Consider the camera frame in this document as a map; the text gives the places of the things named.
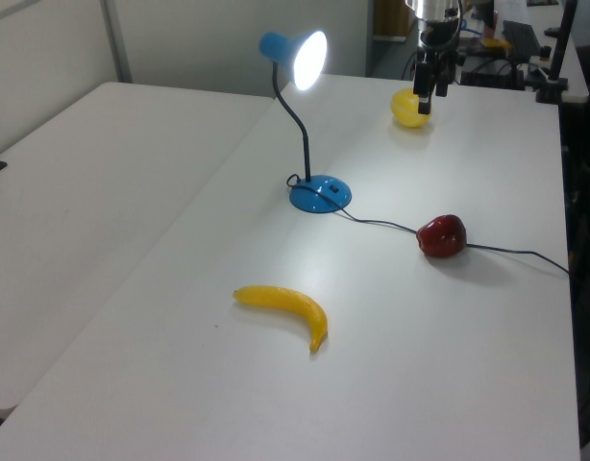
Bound black lamp power cable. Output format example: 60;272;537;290
285;173;572;278

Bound yellow plastic lemon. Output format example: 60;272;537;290
389;87;433;129

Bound yellow plastic banana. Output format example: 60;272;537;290
233;284;330;353

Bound black camera stand pole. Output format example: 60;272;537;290
535;0;578;103

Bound blue gooseneck desk lamp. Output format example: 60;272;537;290
258;30;354;215

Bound dark red plastic apple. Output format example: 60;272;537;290
415;213;468;259

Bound black electronics box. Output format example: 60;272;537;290
459;56;526;91

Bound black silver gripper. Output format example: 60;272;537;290
411;17;467;115

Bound black keyboard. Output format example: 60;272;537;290
502;19;542;55

